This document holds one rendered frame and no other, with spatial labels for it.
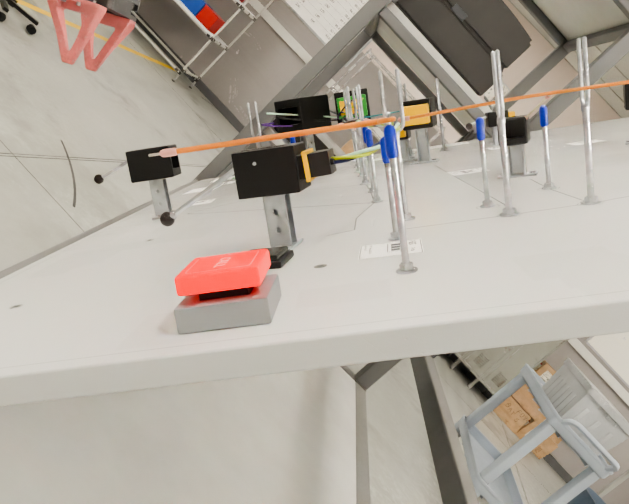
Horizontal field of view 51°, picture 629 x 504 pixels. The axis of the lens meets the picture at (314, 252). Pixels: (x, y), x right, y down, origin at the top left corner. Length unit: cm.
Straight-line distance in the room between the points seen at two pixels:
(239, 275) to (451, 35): 133
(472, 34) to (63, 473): 132
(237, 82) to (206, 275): 804
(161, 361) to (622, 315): 24
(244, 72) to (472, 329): 809
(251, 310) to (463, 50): 133
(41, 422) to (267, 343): 42
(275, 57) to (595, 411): 563
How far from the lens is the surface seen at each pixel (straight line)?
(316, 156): 56
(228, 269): 38
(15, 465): 68
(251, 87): 835
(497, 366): 785
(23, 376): 40
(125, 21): 89
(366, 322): 36
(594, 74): 165
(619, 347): 855
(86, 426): 77
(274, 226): 58
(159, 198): 97
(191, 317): 39
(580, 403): 441
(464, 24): 167
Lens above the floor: 124
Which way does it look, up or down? 11 degrees down
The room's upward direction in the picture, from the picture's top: 47 degrees clockwise
